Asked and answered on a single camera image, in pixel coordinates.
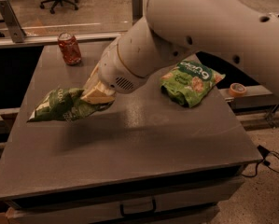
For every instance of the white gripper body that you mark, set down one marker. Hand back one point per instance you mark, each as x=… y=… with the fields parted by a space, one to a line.
x=116 y=68

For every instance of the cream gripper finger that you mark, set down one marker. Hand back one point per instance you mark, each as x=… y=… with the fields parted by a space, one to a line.
x=92 y=80
x=98 y=93

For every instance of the green jalapeno kettle chip bag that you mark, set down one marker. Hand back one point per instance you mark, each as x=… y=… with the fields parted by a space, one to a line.
x=65 y=105

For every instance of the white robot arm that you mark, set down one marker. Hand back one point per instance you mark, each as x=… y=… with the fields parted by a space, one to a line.
x=171 y=30

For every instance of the red coke can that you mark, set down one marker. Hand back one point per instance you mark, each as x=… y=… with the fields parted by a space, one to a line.
x=69 y=48

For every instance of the green snack crisps bag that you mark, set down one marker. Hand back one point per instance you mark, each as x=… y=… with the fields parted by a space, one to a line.
x=189 y=82

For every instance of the orange tape roll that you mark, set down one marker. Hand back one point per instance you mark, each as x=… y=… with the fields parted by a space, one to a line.
x=237 y=90

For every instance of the grey table drawer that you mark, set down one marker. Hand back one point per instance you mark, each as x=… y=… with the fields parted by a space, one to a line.
x=195 y=204

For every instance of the middle metal railing bracket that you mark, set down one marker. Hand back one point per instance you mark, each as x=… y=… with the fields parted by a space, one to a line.
x=137 y=10

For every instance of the metal railing bracket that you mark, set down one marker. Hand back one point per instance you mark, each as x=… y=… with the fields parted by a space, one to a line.
x=137 y=10
x=16 y=32

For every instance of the left metal railing bracket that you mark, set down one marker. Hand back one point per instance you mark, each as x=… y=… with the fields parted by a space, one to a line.
x=16 y=32

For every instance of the black drawer handle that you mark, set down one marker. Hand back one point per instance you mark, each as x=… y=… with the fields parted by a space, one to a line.
x=138 y=208

